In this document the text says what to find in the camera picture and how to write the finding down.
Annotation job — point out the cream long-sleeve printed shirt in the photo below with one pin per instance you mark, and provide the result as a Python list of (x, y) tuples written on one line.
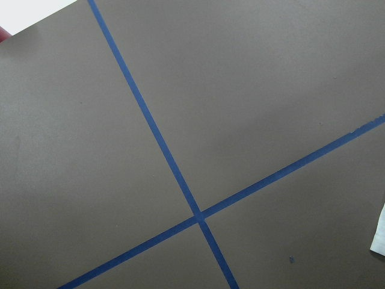
[(378, 242)]

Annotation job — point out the red cylinder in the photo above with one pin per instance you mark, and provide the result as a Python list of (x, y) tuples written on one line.
[(4, 35)]

